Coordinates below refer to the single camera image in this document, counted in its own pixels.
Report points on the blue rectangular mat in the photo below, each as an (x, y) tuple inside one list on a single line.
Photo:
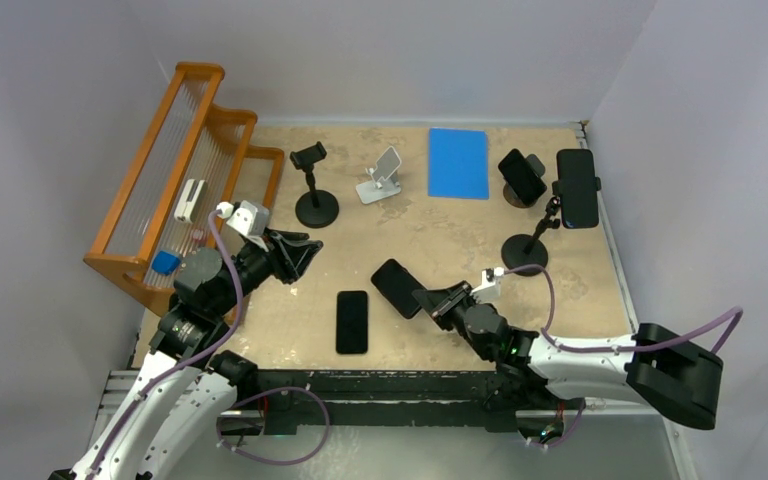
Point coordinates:
[(458, 164)]

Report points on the blue object on rack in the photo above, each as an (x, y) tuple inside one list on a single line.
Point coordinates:
[(165, 262)]

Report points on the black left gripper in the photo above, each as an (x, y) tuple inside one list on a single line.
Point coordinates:
[(288, 253)]

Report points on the orange wooden rack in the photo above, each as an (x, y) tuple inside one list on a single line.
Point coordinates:
[(189, 136)]

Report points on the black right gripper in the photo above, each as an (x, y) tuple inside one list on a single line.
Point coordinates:
[(436, 302)]

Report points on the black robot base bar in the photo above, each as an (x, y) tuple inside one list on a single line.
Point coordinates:
[(376, 398)]

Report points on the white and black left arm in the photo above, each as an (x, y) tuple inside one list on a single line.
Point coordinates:
[(185, 382)]

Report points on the white device on rack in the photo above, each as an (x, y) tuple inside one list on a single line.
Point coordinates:
[(189, 200)]

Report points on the black tall phone stand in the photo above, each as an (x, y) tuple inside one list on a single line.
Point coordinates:
[(527, 249)]

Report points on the black round-base phone stand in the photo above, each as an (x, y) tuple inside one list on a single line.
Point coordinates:
[(316, 208)]

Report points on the black smartphone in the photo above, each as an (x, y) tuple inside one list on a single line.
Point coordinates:
[(352, 310)]

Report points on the white folding phone stand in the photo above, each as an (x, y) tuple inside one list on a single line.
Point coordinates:
[(384, 181)]

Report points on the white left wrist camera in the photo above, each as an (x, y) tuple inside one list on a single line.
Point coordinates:
[(248, 219)]

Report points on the black phone on small stand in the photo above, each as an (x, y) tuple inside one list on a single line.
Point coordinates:
[(522, 175)]

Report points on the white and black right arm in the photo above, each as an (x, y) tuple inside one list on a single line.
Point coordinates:
[(678, 378)]

